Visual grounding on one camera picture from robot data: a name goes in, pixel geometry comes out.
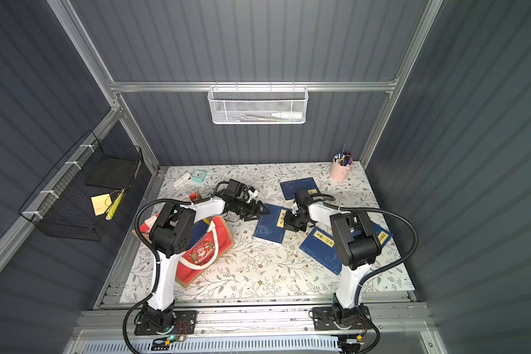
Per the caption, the white eraser block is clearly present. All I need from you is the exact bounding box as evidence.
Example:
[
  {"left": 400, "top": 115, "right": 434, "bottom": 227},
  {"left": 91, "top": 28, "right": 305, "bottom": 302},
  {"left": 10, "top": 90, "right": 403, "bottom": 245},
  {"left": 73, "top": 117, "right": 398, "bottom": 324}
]
[{"left": 173, "top": 173, "right": 191, "bottom": 190}]

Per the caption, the pink pen cup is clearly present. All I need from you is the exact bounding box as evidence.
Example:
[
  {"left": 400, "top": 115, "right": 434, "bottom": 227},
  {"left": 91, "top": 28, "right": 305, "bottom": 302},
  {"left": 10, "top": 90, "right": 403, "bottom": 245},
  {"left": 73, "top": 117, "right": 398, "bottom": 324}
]
[{"left": 330, "top": 145, "right": 353, "bottom": 183}]

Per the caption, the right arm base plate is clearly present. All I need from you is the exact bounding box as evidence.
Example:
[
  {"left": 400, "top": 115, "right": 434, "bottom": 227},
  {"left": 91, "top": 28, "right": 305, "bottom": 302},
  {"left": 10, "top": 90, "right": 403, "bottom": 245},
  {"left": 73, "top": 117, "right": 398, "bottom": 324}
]
[{"left": 308, "top": 307, "right": 373, "bottom": 331}]

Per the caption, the yellow pen in basket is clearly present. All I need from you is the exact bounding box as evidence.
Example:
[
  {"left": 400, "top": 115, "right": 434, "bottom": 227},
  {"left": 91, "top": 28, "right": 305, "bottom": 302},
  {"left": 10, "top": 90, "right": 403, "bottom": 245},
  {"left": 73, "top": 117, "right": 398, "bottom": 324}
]
[{"left": 106, "top": 189, "right": 125, "bottom": 221}]

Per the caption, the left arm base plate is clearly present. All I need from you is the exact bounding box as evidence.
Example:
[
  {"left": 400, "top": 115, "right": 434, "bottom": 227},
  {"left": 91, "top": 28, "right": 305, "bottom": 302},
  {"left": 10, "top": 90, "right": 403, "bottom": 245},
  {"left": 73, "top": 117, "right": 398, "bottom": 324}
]
[{"left": 134, "top": 308, "right": 198, "bottom": 336}]

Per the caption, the white wire wall basket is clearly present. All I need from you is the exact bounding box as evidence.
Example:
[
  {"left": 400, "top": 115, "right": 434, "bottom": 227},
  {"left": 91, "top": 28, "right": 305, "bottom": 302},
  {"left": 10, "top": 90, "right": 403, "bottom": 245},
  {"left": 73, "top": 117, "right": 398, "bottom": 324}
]
[{"left": 207, "top": 84, "right": 309, "bottom": 125}]

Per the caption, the black tray in side basket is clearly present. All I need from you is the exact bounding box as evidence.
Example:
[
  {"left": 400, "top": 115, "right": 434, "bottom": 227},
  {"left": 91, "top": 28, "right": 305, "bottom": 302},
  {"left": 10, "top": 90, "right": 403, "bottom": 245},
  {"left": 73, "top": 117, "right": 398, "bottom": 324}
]
[{"left": 85, "top": 156, "right": 141, "bottom": 190}]

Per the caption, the black wire side basket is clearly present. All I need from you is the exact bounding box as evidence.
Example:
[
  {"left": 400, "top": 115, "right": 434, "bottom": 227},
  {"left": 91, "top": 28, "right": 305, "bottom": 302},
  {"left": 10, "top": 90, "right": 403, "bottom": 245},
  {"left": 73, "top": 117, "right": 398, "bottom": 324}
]
[{"left": 19, "top": 131, "right": 144, "bottom": 241}]

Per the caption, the blue book yellow label back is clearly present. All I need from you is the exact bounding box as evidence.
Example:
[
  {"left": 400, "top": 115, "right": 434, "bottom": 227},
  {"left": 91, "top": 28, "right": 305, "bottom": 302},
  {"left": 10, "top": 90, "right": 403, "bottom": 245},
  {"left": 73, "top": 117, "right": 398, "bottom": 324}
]
[{"left": 187, "top": 219, "right": 210, "bottom": 250}]

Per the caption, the yellow sticky note pad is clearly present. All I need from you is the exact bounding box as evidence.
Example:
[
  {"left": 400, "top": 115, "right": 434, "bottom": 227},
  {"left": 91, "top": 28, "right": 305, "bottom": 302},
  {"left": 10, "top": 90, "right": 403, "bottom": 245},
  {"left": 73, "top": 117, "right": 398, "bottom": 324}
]
[{"left": 91, "top": 194, "right": 112, "bottom": 216}]

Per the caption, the white marker in basket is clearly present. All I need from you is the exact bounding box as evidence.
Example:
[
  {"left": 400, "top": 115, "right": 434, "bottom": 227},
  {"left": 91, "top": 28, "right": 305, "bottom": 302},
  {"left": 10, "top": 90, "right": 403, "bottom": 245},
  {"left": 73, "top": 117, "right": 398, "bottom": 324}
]
[{"left": 269, "top": 112, "right": 303, "bottom": 122}]

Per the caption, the mint green small box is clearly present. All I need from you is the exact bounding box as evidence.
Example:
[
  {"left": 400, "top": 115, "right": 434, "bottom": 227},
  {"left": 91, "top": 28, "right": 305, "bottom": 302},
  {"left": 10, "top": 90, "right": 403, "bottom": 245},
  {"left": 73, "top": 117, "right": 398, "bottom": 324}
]
[{"left": 190, "top": 170, "right": 207, "bottom": 184}]

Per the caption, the jute canvas bag red trim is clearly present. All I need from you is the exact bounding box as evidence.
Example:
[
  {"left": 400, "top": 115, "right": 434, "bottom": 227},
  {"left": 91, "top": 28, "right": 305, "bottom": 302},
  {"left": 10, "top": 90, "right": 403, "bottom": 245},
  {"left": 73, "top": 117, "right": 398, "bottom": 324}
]
[{"left": 133, "top": 191, "right": 233, "bottom": 288}]

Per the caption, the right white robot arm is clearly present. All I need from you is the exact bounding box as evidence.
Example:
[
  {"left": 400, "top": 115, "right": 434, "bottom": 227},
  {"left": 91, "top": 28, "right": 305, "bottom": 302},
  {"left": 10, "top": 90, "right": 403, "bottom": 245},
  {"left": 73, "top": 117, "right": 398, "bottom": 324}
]
[{"left": 284, "top": 189, "right": 420, "bottom": 330}]

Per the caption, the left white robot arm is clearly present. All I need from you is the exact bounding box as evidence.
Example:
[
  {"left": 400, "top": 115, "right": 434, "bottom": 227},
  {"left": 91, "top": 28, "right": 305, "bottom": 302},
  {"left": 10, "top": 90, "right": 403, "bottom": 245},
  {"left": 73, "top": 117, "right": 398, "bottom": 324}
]
[{"left": 122, "top": 179, "right": 270, "bottom": 353}]

